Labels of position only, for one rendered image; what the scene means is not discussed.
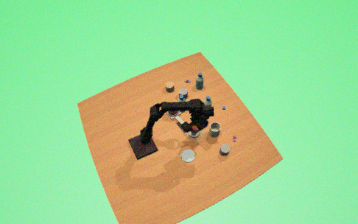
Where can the grey bottle with dark blue cap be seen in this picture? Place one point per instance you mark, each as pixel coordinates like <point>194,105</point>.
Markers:
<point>199,81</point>
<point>181,99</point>
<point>207,101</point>

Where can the dark grey cylinder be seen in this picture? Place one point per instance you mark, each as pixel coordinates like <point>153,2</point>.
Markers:
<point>184,92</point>
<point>224,149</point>

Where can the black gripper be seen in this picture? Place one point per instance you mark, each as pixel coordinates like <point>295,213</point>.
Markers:
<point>188,126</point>

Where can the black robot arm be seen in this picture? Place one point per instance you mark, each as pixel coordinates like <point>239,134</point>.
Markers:
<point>195,106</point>

